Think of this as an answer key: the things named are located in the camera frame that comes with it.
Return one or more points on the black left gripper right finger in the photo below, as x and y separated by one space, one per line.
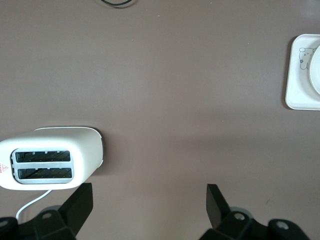
217 210

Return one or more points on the white two-slot toaster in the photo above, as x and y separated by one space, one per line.
85 147

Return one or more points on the brown table cover mat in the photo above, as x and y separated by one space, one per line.
160 75

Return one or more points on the cream tray with rabbit print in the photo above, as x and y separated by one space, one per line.
297 97

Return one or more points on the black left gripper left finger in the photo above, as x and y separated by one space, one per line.
75 207

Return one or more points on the round white plate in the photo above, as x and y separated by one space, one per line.
315 70

